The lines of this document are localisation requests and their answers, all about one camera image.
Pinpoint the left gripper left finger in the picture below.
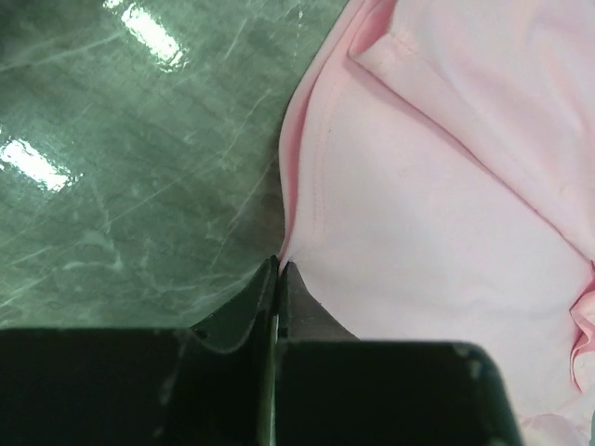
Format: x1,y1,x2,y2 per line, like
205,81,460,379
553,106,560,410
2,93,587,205
1,257,278,445

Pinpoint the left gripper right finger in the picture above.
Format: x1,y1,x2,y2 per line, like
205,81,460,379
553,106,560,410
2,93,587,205
274,264,522,446

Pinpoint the pink t-shirt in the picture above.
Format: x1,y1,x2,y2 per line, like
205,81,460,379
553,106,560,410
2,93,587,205
279,1,594,445

